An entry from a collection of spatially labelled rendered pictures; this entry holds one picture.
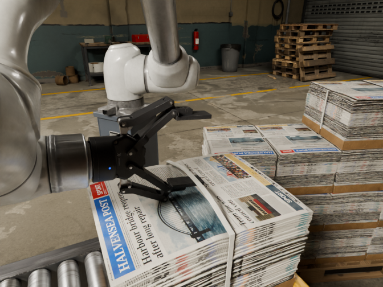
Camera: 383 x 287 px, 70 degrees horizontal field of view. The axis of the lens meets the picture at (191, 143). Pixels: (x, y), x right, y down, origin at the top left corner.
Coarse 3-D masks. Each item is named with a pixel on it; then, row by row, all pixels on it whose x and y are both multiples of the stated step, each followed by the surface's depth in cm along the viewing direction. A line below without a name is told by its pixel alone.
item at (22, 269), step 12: (96, 240) 76; (48, 252) 72; (60, 252) 72; (72, 252) 72; (84, 252) 72; (12, 264) 69; (24, 264) 69; (36, 264) 69; (48, 264) 69; (84, 264) 73; (0, 276) 66; (12, 276) 66; (24, 276) 67; (84, 276) 75
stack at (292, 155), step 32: (224, 128) 148; (256, 128) 150; (288, 128) 148; (256, 160) 120; (288, 160) 122; (320, 160) 123; (352, 160) 125; (352, 192) 133; (320, 224) 139; (320, 256) 148
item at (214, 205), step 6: (168, 162) 67; (174, 162) 66; (180, 168) 60; (192, 174) 57; (198, 186) 53; (204, 192) 51; (210, 198) 50; (216, 204) 49; (216, 210) 48; (222, 216) 47; (222, 222) 46; (228, 228) 46
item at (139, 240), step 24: (96, 192) 57; (96, 216) 50; (120, 216) 50; (144, 216) 50; (168, 216) 49; (192, 216) 49; (120, 240) 45; (144, 240) 44; (168, 240) 44; (192, 240) 44; (120, 264) 41; (144, 264) 40; (168, 264) 41; (192, 264) 43
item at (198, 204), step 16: (176, 176) 62; (176, 192) 56; (192, 192) 56; (192, 208) 51; (208, 208) 51; (224, 208) 51; (208, 224) 47; (240, 224) 47; (224, 240) 45; (240, 240) 47; (224, 256) 47; (240, 256) 49; (224, 272) 48; (240, 272) 51
